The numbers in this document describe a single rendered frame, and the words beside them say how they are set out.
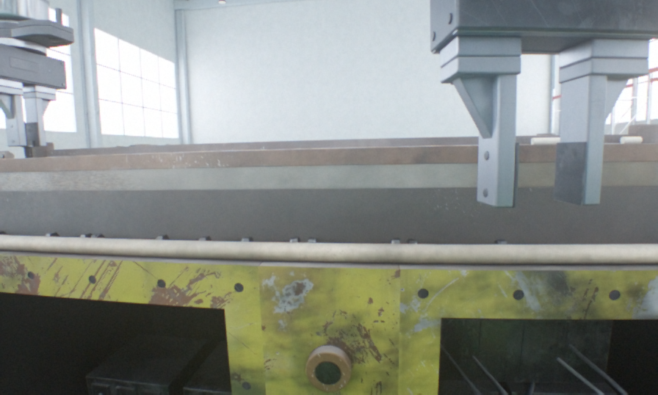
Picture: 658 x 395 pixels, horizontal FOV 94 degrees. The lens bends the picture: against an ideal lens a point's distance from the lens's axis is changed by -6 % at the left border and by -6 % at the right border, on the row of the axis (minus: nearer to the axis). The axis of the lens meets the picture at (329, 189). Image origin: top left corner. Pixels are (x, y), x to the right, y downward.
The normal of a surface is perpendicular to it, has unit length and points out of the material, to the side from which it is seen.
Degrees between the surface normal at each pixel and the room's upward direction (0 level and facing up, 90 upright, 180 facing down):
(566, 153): 90
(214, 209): 90
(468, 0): 90
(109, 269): 90
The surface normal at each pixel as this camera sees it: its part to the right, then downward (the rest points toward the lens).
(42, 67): 0.99, 0.00
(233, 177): -0.13, 0.12
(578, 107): -1.00, 0.02
